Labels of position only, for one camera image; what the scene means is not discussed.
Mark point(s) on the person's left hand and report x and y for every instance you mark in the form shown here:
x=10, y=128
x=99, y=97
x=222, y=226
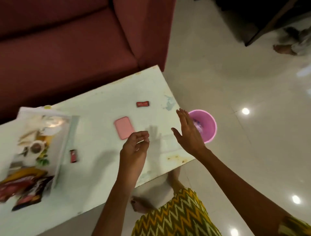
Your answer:
x=131, y=158

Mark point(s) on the person's right hand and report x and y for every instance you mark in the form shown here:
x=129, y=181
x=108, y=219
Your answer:
x=190, y=138

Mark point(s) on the person's right thumb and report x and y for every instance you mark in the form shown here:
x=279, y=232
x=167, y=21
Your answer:
x=176, y=135

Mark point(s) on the person's left thumb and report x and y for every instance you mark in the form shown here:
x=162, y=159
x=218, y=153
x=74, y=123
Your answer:
x=143, y=145

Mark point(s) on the person's right forearm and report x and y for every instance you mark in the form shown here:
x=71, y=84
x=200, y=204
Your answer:
x=240, y=194

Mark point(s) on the person's left forearm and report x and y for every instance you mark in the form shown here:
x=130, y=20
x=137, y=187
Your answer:
x=114, y=209

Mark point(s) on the crumpled wrapper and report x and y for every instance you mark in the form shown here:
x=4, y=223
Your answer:
x=198, y=126

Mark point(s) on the pink rectangular case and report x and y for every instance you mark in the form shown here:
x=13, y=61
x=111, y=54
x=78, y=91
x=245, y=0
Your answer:
x=124, y=128

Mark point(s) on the pink plastic bin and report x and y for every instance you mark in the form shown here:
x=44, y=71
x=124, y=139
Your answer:
x=207, y=126

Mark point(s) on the small red candy wrapper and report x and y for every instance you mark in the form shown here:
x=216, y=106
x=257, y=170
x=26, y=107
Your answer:
x=142, y=104
x=73, y=155

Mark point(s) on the person's bare foot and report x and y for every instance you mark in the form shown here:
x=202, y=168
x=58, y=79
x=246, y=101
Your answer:
x=141, y=205

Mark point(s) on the zigzag patterned dress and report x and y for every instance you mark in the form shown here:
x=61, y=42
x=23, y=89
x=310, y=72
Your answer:
x=179, y=215

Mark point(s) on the clear plastic bag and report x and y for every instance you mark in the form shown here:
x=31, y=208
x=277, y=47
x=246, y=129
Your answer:
x=41, y=145

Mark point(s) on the white packet with cup picture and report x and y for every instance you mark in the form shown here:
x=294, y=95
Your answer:
x=36, y=143

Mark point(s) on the dark snack packet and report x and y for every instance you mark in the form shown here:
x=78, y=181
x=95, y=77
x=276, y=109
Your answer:
x=34, y=192

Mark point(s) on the maroon sofa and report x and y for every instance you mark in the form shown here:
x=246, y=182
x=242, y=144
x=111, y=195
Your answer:
x=68, y=48

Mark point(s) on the yellow snack packet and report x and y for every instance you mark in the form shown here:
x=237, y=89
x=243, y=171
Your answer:
x=24, y=173

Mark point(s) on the red snack packet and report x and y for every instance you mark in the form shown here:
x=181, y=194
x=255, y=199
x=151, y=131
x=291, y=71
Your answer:
x=14, y=188

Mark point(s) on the dark wooden furniture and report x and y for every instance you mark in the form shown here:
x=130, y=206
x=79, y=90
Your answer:
x=255, y=14

